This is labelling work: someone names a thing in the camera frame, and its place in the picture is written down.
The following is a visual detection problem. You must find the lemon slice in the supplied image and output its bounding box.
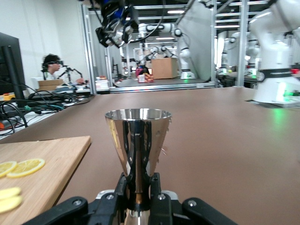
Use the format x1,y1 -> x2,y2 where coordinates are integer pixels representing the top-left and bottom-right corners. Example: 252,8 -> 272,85
0,161 -> 18,179
6,158 -> 46,179

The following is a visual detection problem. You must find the yellow emergency stop box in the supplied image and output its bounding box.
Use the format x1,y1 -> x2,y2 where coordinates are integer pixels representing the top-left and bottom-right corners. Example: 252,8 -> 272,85
0,92 -> 16,101

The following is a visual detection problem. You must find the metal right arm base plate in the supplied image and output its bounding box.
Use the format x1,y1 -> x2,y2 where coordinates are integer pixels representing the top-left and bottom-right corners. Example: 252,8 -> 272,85
244,98 -> 300,109

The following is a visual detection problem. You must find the aluminium frame post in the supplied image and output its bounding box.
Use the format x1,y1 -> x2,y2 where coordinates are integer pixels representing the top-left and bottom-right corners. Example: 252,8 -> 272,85
236,0 -> 248,87
79,0 -> 97,96
210,0 -> 218,83

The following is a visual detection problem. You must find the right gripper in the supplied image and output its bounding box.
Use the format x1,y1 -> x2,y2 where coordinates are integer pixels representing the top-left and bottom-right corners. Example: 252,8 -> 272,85
95,0 -> 136,48

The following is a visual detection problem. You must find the flat cardboard box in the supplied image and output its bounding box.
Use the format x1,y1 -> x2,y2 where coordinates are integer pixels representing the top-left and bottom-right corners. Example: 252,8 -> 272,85
37,79 -> 64,91

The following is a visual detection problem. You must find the tangled black desk cable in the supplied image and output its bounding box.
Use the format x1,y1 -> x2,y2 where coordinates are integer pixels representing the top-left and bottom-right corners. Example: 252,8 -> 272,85
0,89 -> 92,136

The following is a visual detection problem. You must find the black computer monitor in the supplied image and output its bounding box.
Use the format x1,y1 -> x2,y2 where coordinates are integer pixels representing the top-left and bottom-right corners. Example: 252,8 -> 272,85
0,32 -> 27,108

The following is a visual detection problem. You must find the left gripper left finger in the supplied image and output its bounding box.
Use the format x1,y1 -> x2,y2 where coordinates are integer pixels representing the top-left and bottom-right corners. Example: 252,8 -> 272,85
23,172 -> 128,225

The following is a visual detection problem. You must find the large cardboard box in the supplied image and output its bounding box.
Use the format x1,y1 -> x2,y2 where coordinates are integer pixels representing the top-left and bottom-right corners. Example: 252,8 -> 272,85
150,57 -> 179,80

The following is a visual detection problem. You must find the seated person wearing headset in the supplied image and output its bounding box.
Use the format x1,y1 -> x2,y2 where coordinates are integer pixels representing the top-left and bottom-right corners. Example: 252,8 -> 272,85
41,53 -> 91,87

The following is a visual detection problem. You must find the clear glass cup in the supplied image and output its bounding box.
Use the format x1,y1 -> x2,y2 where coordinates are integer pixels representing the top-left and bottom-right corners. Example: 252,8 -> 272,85
108,20 -> 129,49

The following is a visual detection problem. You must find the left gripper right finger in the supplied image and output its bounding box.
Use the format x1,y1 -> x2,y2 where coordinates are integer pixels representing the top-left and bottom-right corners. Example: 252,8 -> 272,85
150,172 -> 239,225

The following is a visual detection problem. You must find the steel jigger measuring cup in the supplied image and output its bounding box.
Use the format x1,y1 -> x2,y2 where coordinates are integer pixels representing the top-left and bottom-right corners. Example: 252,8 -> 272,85
104,108 -> 173,225

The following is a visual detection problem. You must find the yellow plastic knife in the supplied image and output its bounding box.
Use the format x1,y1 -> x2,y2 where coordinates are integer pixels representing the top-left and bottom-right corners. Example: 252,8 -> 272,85
0,195 -> 23,214

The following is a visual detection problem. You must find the brown table mat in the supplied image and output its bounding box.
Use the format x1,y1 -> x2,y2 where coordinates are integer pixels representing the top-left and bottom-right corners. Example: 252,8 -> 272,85
0,86 -> 300,225

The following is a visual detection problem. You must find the wooden cutting board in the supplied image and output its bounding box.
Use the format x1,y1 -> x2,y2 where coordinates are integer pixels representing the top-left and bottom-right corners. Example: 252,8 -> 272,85
0,135 -> 91,225

